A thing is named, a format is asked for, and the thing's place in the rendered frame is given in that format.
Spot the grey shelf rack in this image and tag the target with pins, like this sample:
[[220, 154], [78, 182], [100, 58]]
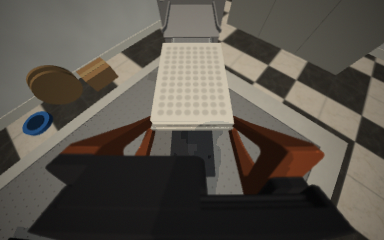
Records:
[[191, 18]]

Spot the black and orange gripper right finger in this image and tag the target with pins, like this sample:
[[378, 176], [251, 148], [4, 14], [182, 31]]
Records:
[[281, 155]]

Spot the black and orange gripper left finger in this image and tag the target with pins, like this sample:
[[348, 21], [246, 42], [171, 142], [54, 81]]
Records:
[[113, 142]]

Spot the grey base plate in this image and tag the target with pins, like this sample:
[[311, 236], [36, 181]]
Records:
[[25, 197]]

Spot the clear multiwell plate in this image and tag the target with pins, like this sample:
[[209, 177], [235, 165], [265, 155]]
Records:
[[191, 40]]

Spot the white microplate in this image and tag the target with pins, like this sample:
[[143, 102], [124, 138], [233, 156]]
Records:
[[191, 90]]

